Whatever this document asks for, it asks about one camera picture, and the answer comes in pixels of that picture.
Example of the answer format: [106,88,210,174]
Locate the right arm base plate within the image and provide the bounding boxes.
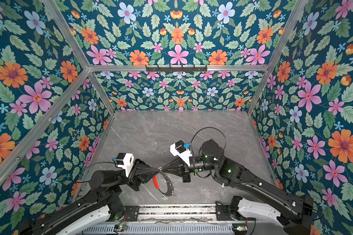
[215,196,256,221]

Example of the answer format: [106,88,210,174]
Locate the camera black cable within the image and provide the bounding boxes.
[76,161,120,184]
[189,127,227,153]

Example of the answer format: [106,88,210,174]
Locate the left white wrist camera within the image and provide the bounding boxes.
[113,153,135,178]

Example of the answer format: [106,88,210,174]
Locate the right camera black cable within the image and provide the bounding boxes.
[189,127,227,153]

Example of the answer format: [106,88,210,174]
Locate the black hook rail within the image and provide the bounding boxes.
[145,65,208,72]

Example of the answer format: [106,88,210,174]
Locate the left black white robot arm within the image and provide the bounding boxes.
[19,160,159,235]

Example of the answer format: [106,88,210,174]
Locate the left camera black cable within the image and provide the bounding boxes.
[76,161,120,184]

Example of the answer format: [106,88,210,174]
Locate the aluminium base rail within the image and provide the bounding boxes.
[85,203,305,235]

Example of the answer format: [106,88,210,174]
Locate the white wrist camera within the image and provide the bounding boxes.
[170,140,192,166]
[113,153,135,178]

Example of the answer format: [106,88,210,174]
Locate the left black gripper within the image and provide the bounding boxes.
[112,160,158,194]

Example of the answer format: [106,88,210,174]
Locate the small circuit board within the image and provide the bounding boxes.
[114,224,128,233]
[232,224,248,235]

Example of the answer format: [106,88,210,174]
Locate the left small circuit board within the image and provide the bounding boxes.
[114,224,128,233]

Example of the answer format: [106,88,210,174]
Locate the right small circuit board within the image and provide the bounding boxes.
[232,224,248,235]

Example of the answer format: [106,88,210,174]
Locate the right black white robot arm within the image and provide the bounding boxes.
[159,139,313,235]

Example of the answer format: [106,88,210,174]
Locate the metal keyring with red handle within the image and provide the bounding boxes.
[152,172,175,201]

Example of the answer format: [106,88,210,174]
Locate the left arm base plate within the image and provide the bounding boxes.
[116,206,140,222]

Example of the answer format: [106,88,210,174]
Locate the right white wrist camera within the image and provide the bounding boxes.
[170,140,192,166]

